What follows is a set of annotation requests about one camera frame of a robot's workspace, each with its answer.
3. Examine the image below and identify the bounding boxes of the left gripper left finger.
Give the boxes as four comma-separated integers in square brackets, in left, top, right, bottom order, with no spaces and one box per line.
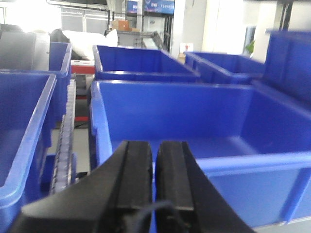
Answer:
[9,141,152,233]

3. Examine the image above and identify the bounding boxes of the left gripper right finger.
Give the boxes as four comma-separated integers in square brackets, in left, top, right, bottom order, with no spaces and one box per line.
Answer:
[155,141,253,233]

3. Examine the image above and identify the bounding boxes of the blue target box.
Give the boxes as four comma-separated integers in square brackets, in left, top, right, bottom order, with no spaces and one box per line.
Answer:
[89,80,311,227]

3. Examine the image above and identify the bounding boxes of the cardboard box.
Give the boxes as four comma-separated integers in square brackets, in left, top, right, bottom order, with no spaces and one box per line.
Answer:
[112,19,129,31]

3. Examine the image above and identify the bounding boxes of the roller track between bins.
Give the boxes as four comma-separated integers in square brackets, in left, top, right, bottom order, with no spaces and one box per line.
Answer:
[49,79,76,195]

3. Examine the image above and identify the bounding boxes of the blue bin lower left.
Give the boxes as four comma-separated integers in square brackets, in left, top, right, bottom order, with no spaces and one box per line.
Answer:
[0,73,57,233]

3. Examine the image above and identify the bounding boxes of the blue bin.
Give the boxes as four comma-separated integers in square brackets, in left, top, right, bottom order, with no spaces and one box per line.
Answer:
[0,73,57,233]
[185,51,265,84]
[49,42,72,121]
[263,31,311,104]
[93,45,201,83]

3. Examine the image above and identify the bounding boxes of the blue bin far centre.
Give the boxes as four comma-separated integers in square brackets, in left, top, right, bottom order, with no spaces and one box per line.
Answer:
[93,45,201,83]

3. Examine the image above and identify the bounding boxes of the blue bin far right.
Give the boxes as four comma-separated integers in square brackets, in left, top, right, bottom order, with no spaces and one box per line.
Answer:
[185,51,265,84]

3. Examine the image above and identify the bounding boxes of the blue bin at left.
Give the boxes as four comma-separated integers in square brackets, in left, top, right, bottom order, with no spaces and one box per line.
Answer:
[49,42,72,121]

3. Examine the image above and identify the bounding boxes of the blue bin at right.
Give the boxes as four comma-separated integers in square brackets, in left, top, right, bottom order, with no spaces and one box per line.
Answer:
[263,31,311,104]

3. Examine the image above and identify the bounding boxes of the red metal frame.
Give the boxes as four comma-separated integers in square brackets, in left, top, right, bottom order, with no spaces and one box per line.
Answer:
[71,60,95,122]

